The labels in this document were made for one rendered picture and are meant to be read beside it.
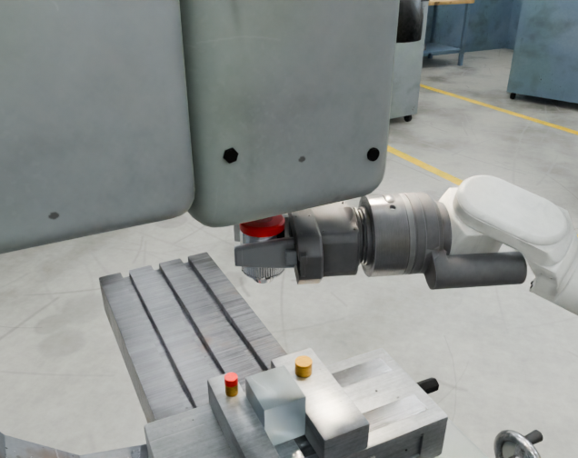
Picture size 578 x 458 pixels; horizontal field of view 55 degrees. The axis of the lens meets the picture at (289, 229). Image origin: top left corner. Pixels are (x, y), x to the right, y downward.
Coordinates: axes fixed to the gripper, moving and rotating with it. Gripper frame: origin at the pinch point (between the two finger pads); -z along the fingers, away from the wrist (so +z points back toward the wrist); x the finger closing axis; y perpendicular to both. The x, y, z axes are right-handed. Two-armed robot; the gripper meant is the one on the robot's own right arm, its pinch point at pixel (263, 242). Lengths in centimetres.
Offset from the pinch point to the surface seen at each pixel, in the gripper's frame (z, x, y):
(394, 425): 15.2, 3.4, 24.7
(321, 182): 4.7, 9.0, -10.1
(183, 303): -13.8, -36.2, 31.5
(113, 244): -76, -237, 123
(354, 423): 9.5, 6.2, 20.7
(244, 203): -1.8, 11.5, -9.7
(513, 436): 48, -21, 57
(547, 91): 328, -509, 111
